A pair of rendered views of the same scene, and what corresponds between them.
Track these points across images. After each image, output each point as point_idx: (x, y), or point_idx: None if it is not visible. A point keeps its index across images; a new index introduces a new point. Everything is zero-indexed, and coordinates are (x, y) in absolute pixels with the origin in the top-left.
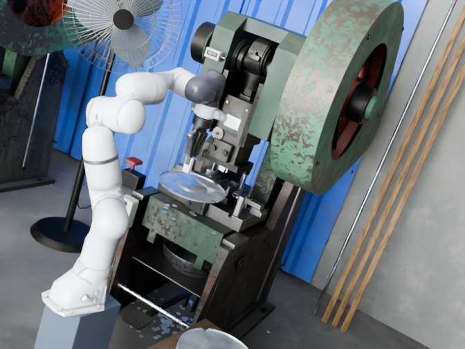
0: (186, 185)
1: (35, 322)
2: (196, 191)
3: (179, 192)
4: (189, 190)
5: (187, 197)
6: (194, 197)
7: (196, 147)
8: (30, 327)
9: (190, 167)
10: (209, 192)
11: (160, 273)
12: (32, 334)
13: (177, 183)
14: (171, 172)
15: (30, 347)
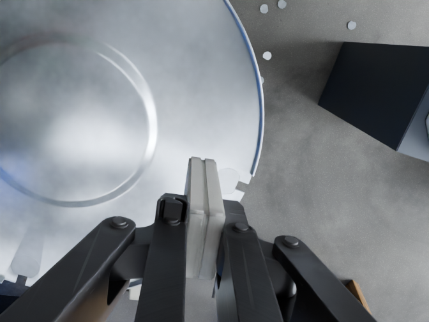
0: (105, 151)
1: (247, 199)
2: (122, 73)
3: (213, 136)
4: (147, 112)
5: (258, 72)
6: (193, 55)
7: (184, 289)
8: (262, 197)
9: (210, 176)
10: (36, 18)
11: None
12: (273, 185)
13: (126, 192)
14: (28, 276)
15: (298, 169)
